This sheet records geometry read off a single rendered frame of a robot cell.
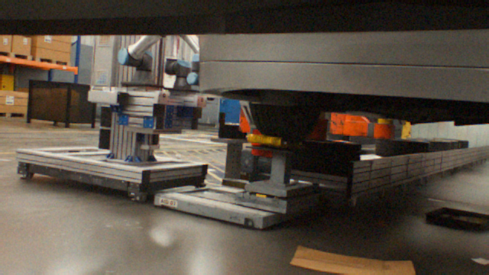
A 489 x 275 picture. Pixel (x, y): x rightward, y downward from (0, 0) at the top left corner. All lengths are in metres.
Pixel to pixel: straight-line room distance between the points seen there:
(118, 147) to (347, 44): 2.40
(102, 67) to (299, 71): 2.25
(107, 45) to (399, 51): 2.61
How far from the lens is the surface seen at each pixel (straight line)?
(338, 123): 5.70
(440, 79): 1.98
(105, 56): 4.09
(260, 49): 2.23
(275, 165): 3.31
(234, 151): 4.18
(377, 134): 5.57
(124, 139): 3.97
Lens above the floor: 0.68
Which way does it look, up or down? 3 degrees down
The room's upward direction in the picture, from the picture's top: 5 degrees clockwise
